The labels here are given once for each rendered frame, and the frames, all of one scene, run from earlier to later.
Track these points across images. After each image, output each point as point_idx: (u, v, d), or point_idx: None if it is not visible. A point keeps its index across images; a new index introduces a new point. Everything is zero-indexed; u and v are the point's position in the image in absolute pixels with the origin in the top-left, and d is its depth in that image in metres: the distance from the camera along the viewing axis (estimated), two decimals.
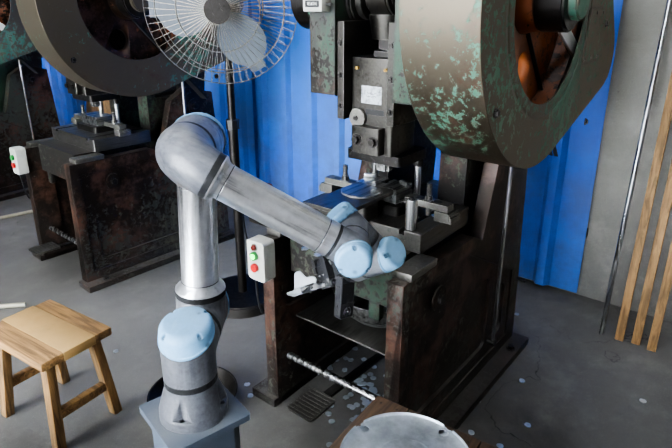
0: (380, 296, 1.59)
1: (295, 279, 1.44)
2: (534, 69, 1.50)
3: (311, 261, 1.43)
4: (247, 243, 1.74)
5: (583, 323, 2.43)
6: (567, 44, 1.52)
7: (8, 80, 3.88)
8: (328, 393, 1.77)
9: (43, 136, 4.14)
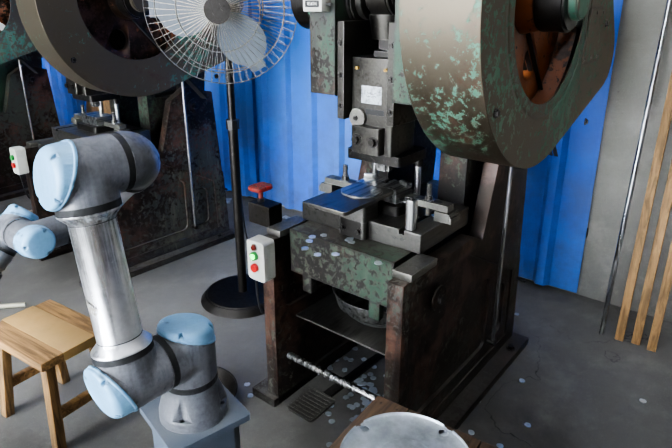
0: (380, 296, 1.59)
1: None
2: (541, 55, 1.52)
3: None
4: (247, 243, 1.74)
5: (583, 323, 2.43)
6: None
7: (8, 80, 3.88)
8: (328, 393, 1.77)
9: (43, 136, 4.14)
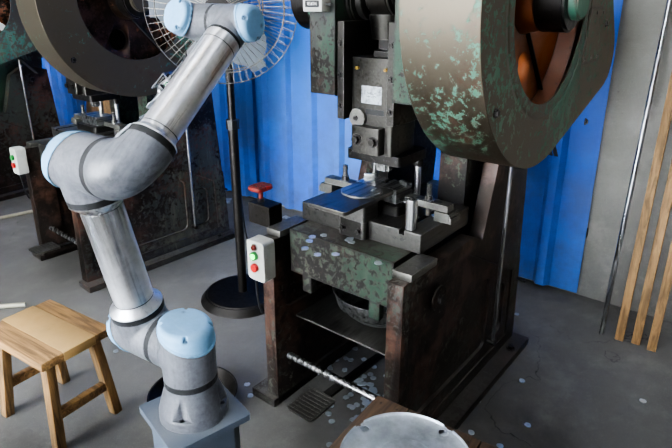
0: (380, 296, 1.59)
1: None
2: None
3: None
4: (247, 243, 1.74)
5: (583, 323, 2.43)
6: None
7: (8, 80, 3.88)
8: (328, 393, 1.77)
9: (43, 136, 4.14)
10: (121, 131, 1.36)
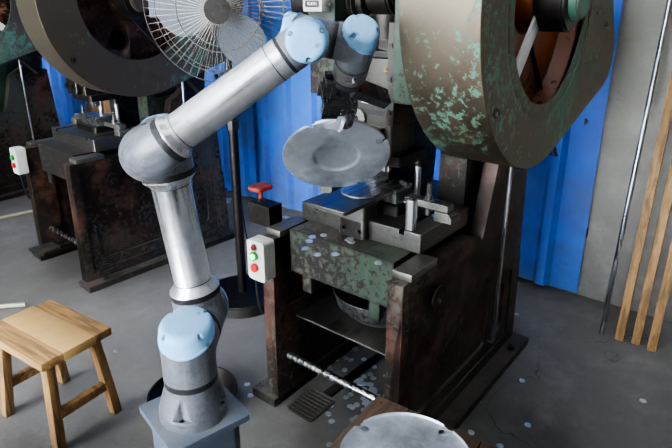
0: (380, 296, 1.59)
1: (331, 128, 1.37)
2: None
3: (322, 119, 1.30)
4: (247, 243, 1.74)
5: (583, 323, 2.43)
6: None
7: (8, 80, 3.88)
8: (328, 393, 1.77)
9: (43, 136, 4.14)
10: (296, 131, 1.42)
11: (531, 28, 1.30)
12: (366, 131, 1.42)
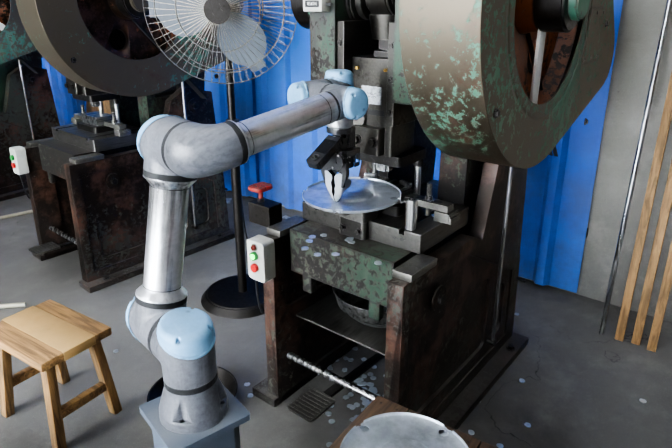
0: (380, 296, 1.59)
1: None
2: None
3: None
4: (247, 243, 1.74)
5: (583, 323, 2.43)
6: (532, 95, 1.39)
7: (8, 80, 3.88)
8: (328, 393, 1.77)
9: (43, 136, 4.14)
10: (322, 209, 1.53)
11: (539, 44, 1.35)
12: (385, 205, 1.56)
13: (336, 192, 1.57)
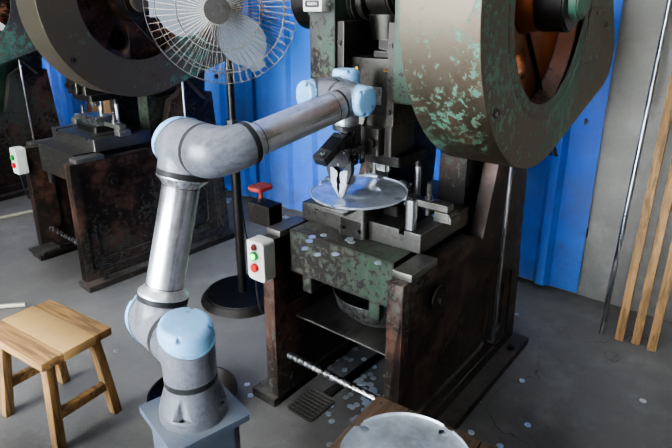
0: (380, 296, 1.59)
1: None
2: None
3: None
4: (247, 243, 1.74)
5: (583, 323, 2.43)
6: None
7: (8, 80, 3.88)
8: (328, 393, 1.77)
9: (43, 136, 4.14)
10: (322, 203, 1.57)
11: None
12: (385, 204, 1.57)
13: (341, 188, 1.60)
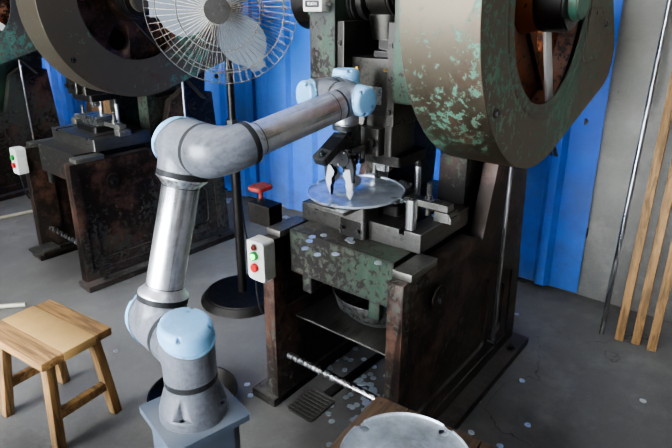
0: (380, 296, 1.59)
1: (335, 178, 1.65)
2: None
3: None
4: (247, 243, 1.74)
5: (583, 323, 2.43)
6: (547, 86, 1.46)
7: (8, 80, 3.88)
8: (328, 393, 1.77)
9: (43, 136, 4.14)
10: (319, 202, 1.58)
11: (545, 42, 1.39)
12: (382, 203, 1.57)
13: (348, 189, 1.58)
